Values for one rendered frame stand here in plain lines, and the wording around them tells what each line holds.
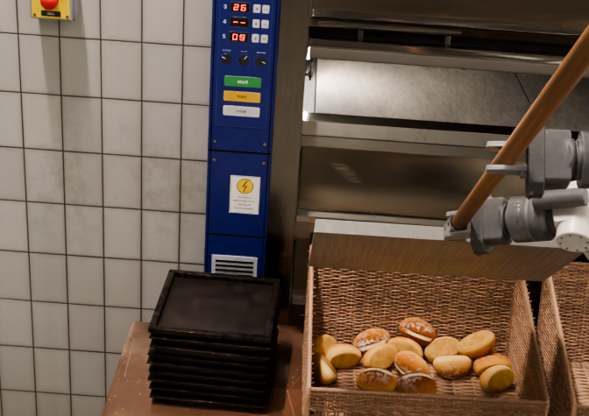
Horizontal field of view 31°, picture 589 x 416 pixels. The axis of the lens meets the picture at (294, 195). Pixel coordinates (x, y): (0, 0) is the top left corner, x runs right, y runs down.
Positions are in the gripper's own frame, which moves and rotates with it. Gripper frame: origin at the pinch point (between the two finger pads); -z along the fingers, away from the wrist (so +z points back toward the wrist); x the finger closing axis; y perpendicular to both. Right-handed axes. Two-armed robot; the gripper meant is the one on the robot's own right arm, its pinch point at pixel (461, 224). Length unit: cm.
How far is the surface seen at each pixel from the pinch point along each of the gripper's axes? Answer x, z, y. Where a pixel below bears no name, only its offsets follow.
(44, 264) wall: -1, -126, 9
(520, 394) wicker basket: 26, -16, 69
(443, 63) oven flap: -43.3, -14.6, 19.1
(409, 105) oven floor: -47, -39, 48
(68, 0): -54, -87, -29
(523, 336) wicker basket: 12, -14, 67
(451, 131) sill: -36, -24, 44
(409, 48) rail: -46, -20, 13
